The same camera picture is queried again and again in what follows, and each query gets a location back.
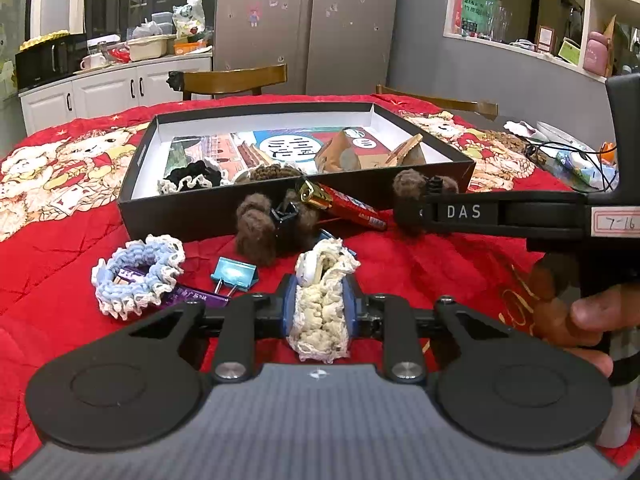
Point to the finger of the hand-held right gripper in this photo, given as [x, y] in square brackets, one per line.
[410, 215]

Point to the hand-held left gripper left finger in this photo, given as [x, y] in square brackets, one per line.
[287, 305]

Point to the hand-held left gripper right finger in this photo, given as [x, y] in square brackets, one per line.
[352, 305]

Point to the brown pom-pom hair claw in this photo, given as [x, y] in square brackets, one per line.
[407, 182]
[255, 230]

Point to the cream crochet scrunchie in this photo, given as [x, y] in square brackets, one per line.
[320, 320]

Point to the red snack stick packet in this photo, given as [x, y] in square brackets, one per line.
[350, 205]

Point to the blue binder clip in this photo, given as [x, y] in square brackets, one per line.
[232, 272]

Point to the purple snack packet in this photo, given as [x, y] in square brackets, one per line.
[200, 300]

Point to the black shallow cardboard box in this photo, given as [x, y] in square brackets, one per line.
[200, 215]

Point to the brown scrunchie with white lace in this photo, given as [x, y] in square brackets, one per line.
[270, 172]

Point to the black scrunchie with cream lace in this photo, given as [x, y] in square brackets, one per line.
[190, 176]

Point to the blue crochet scrunchie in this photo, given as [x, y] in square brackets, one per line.
[107, 285]

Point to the person's right hand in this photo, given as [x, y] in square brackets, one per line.
[600, 310]

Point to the tissue pack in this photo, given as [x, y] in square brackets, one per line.
[582, 170]

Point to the woven bead trivet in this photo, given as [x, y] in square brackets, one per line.
[505, 142]

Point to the small orange item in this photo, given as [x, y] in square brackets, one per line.
[608, 152]

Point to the white crumpled paper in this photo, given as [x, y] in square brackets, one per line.
[520, 129]

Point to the wooden chair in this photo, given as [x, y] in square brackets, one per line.
[450, 105]
[235, 80]

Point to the green card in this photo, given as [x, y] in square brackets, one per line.
[570, 52]

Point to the pink bottle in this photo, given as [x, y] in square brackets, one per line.
[596, 55]

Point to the grey refrigerator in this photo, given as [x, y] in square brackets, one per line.
[350, 35]

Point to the glass vase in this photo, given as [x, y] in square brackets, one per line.
[502, 24]

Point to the white shelf unit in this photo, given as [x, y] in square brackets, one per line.
[595, 5]

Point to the green sign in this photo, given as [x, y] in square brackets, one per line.
[479, 10]

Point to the red printed blanket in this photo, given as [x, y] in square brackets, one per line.
[60, 260]

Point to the cartoon fridge sticker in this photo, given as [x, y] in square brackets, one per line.
[254, 14]

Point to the orange box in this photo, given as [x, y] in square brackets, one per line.
[192, 47]

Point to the white kitchen cabinet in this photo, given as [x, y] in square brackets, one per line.
[105, 90]

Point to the cream plastic basin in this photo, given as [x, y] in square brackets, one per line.
[150, 47]

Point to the printed snack bag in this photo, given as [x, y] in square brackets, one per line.
[189, 17]

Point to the red plastic bag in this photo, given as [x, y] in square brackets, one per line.
[119, 55]

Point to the white plastic bag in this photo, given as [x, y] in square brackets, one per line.
[146, 29]

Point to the clear plastic containers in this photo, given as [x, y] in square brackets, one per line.
[161, 21]

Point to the white cup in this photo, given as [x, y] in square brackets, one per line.
[92, 61]

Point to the glass jar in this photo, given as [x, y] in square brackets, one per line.
[103, 47]

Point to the black microwave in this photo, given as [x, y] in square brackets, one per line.
[45, 62]

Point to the yellow fringed cover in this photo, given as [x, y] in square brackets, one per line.
[42, 40]

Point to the wooden picture frame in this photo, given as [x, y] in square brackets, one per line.
[546, 39]

